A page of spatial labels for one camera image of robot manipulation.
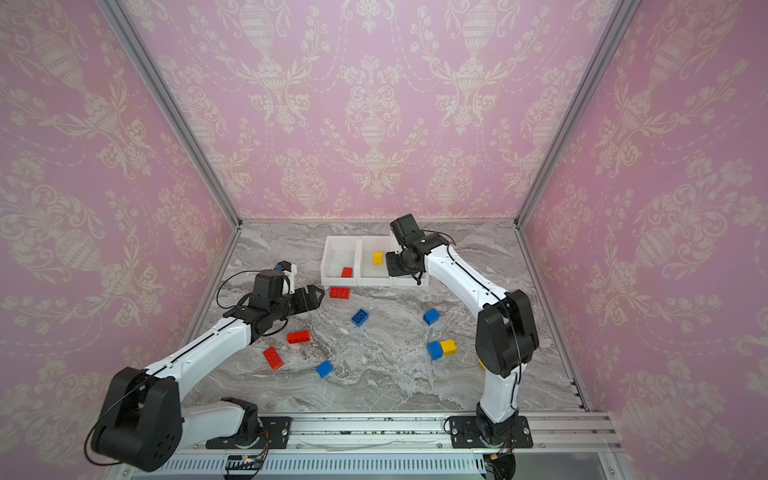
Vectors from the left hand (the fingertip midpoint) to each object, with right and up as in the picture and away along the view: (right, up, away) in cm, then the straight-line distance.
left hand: (315, 295), depth 87 cm
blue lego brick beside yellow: (+35, -16, 0) cm, 39 cm away
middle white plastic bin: (+13, +5, +18) cm, 23 cm away
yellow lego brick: (+17, +10, +18) cm, 27 cm away
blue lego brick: (+12, -8, +7) cm, 16 cm away
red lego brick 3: (-12, -18, -2) cm, 21 cm away
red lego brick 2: (-6, -13, +2) cm, 14 cm away
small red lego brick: (+7, +6, +16) cm, 19 cm away
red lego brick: (+5, -1, +12) cm, 13 cm away
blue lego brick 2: (+3, -21, -2) cm, 21 cm away
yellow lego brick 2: (+38, -7, -34) cm, 52 cm away
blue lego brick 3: (+35, -8, +6) cm, 36 cm away
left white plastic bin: (+3, +12, +26) cm, 29 cm away
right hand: (+24, +9, +2) cm, 25 cm away
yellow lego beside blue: (+39, -15, 0) cm, 42 cm away
